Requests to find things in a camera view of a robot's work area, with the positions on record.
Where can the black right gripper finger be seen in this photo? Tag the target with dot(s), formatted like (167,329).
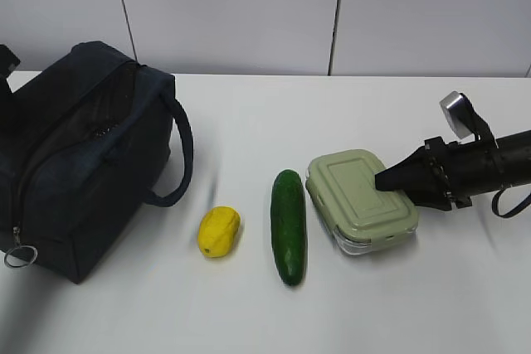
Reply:
(437,199)
(412,174)

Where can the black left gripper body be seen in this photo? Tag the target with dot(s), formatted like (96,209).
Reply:
(9,108)

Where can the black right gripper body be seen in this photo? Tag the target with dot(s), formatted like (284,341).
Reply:
(465,170)

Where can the green lidded glass container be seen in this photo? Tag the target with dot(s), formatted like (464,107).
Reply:
(360,218)

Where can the dark navy lunch bag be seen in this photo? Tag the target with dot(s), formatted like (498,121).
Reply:
(98,136)

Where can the green cucumber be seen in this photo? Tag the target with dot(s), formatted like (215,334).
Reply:
(288,227)

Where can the yellow lemon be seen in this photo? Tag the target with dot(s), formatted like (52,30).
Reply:
(216,235)

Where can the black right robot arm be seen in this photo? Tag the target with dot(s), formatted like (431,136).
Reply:
(514,151)

